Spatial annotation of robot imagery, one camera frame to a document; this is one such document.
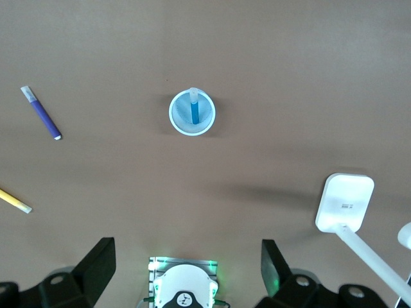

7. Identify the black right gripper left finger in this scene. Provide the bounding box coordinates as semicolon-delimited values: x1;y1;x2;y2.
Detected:
0;237;117;308

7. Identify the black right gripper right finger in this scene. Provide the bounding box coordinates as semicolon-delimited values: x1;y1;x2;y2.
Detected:
255;239;386;308

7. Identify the blue marker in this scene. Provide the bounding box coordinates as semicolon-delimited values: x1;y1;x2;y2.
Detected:
188;87;201;126

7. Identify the white desk lamp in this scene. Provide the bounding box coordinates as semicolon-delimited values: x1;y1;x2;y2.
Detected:
314;173;411;307

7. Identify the yellow marker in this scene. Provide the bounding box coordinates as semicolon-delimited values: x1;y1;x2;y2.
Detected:
0;187;33;214

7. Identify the purple marker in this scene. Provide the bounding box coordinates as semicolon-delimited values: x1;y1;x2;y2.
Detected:
20;85;63;141

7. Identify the translucent blue plastic cup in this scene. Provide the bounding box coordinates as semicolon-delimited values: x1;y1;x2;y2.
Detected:
168;89;217;139

